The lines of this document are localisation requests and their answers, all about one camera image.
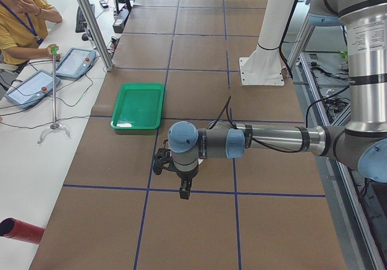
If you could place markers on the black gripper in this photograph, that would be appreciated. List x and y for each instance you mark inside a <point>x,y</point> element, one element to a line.
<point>185,176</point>

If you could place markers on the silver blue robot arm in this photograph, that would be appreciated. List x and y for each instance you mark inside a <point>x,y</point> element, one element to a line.
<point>359,145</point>

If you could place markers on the green plastic tray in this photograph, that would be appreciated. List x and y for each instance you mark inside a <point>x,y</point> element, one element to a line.
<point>138,106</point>

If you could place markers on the far blue teach pendant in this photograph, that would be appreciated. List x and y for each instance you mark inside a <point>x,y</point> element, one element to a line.
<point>75,63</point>

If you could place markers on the blue teach pendant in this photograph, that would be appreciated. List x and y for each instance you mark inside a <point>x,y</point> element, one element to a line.
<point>75,63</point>
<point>32,90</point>

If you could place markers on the red cylinder tube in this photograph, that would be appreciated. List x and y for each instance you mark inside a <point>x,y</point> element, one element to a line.
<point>18,230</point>

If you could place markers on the near blue teach pendant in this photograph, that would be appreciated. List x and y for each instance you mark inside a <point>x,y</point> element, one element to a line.
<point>32,90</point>

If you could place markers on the metal reacher grabber tool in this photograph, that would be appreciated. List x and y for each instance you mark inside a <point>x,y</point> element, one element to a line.
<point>55,125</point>

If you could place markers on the black keyboard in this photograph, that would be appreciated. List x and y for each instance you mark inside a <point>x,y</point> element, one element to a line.
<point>80,21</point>

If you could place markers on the person in yellow shirt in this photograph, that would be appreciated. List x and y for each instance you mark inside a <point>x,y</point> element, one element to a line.
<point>23,29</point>

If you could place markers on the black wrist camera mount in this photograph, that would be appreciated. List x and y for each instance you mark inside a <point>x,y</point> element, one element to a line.
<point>163,161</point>

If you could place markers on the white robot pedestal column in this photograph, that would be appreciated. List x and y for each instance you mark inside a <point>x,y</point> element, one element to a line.
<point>263,66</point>

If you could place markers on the aluminium frame post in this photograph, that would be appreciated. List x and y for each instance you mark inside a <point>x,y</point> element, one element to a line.
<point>96,33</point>

